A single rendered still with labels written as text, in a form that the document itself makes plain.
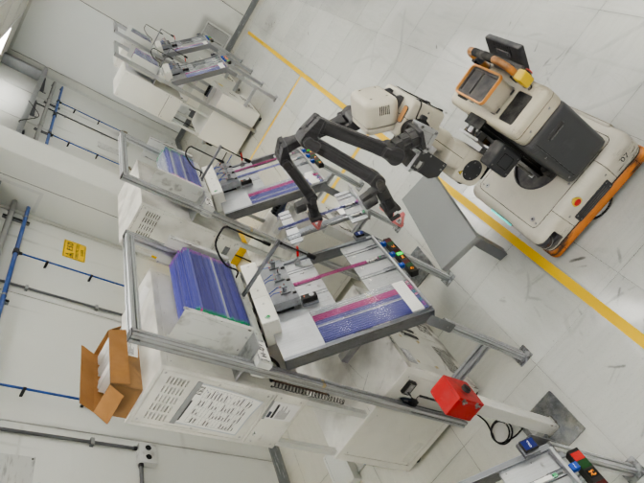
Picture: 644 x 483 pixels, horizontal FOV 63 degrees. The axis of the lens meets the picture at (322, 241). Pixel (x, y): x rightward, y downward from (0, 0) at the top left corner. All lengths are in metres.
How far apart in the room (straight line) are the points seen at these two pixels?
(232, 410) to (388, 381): 0.78
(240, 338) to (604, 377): 1.65
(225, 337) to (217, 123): 5.00
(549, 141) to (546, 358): 1.08
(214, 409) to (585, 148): 2.04
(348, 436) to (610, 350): 1.31
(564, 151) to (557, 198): 0.28
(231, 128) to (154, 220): 3.78
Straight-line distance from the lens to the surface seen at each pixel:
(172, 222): 3.43
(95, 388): 2.40
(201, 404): 2.32
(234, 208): 3.52
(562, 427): 2.82
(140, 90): 6.79
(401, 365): 2.63
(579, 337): 2.86
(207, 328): 2.19
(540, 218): 2.83
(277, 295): 2.52
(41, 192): 5.44
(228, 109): 6.96
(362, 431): 2.81
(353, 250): 2.84
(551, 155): 2.62
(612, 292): 2.85
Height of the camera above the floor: 2.47
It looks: 32 degrees down
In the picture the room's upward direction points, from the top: 66 degrees counter-clockwise
